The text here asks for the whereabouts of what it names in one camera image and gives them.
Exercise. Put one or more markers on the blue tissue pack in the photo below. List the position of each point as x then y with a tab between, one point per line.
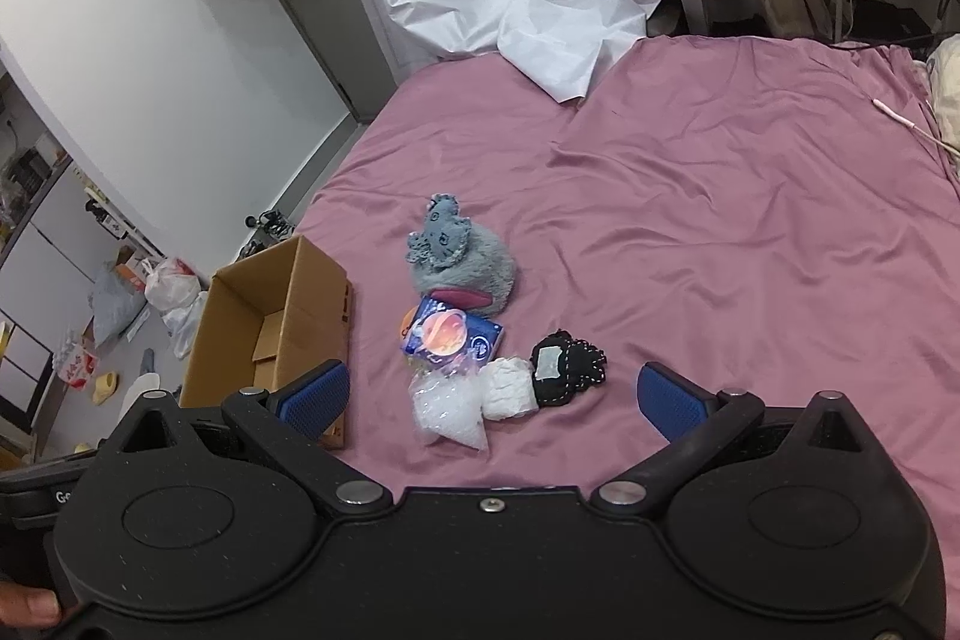
449	338

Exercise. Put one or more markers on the white cloth bundle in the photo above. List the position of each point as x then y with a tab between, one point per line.
507	390

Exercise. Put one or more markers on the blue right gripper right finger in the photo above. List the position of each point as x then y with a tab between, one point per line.
699	427

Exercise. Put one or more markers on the grey fluffy plush toy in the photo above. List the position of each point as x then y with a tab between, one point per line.
480	282

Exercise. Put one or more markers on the yellow slipper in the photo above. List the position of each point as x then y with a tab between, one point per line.
104	387

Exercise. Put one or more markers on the grey plastic bag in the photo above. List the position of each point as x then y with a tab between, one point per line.
115	304

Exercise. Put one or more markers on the brown cardboard box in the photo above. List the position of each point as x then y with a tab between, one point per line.
268	321

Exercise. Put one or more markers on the clear bag white beads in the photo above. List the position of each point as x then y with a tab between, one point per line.
449	407

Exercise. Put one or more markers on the white plastic bag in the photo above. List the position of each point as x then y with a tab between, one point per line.
171	284

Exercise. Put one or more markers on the person's left hand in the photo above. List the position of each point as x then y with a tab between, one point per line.
28	608

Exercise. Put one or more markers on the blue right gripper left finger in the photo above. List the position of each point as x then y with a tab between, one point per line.
286	426

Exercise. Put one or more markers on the black stitched plush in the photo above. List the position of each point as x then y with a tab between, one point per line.
563	366

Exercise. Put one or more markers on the pink bed sheet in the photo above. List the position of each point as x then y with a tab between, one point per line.
736	210

